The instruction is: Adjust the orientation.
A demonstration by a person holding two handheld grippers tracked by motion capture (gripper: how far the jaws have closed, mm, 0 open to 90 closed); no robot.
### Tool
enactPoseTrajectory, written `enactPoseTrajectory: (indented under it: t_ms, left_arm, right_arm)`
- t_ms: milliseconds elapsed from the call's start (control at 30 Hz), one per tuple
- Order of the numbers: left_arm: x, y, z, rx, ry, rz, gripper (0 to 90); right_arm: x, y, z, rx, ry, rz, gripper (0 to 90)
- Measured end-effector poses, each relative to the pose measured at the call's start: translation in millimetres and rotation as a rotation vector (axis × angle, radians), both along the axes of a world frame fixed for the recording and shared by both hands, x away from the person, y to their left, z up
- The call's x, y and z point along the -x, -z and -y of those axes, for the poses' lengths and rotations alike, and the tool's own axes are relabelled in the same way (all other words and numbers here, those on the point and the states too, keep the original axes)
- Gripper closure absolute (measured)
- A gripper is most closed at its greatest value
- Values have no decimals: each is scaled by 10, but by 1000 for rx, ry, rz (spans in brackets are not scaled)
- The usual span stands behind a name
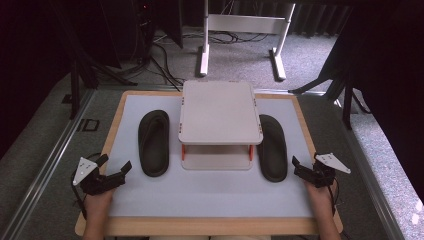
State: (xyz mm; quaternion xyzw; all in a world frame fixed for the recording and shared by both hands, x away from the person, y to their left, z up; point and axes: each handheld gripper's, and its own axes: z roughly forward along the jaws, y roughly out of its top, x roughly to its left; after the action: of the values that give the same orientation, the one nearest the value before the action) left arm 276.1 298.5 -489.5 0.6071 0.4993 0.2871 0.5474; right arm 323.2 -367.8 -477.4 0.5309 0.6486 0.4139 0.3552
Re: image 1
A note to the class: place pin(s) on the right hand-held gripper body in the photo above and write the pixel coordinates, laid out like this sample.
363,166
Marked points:
318,176

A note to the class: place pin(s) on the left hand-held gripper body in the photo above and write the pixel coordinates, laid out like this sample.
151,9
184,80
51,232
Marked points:
89,181

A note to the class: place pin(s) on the black shoe insole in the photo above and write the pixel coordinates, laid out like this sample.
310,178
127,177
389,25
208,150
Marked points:
273,150
154,143

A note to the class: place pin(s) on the white two-tier shoe rack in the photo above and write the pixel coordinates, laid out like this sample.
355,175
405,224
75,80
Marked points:
218,113

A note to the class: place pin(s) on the person's right hand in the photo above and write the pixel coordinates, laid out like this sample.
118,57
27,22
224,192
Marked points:
318,198

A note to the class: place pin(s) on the person's left hand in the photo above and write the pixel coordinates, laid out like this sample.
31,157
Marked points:
98,203

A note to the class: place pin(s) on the black floor socket plate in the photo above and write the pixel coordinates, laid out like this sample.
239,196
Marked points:
88,125

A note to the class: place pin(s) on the black tripod stand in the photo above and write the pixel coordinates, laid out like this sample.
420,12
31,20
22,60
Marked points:
83,76
340,86

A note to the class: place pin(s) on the black computer tower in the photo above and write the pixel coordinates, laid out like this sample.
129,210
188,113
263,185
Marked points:
133,26

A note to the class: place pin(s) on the metal floor rail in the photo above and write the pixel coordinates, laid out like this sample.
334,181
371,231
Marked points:
370,186
50,166

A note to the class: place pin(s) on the white desk frame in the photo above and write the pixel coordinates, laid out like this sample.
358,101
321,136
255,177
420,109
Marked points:
246,23

